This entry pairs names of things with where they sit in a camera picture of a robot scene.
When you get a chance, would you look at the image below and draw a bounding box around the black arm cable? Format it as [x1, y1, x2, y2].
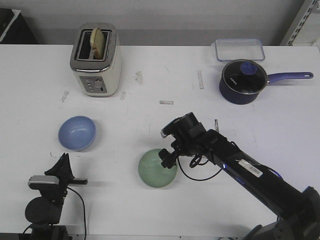
[176, 141, 241, 181]
[66, 186, 88, 238]

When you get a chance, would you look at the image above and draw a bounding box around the white slotted shelf rack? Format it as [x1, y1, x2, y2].
[279, 0, 320, 46]

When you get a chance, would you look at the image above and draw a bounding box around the green bowl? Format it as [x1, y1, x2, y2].
[138, 148, 178, 188]

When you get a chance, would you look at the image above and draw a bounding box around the dark blue saucepan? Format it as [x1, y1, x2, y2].
[219, 72, 314, 105]

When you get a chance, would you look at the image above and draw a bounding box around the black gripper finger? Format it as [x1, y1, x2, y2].
[55, 152, 66, 171]
[158, 148, 170, 163]
[161, 152, 177, 169]
[64, 153, 72, 173]

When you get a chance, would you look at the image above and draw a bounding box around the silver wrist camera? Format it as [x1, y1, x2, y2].
[160, 118, 180, 139]
[28, 175, 60, 191]

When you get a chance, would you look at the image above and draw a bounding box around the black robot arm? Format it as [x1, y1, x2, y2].
[158, 112, 320, 240]
[24, 153, 88, 240]

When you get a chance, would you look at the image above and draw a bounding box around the glass lid with blue knob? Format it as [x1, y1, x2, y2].
[222, 59, 268, 95]

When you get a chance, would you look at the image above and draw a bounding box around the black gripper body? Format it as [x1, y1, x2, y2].
[171, 112, 207, 156]
[44, 164, 88, 194]

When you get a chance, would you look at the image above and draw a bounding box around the black box in corner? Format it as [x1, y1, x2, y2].
[0, 8, 38, 45]

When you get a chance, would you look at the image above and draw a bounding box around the bread slice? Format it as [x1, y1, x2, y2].
[90, 28, 105, 60]

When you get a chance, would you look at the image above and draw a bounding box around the cream and steel toaster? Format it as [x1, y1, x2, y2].
[70, 22, 122, 97]

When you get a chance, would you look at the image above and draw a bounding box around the clear food container blue rim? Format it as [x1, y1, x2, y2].
[211, 38, 265, 62]

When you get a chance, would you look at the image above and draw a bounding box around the blue bowl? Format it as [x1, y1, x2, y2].
[58, 115, 97, 151]

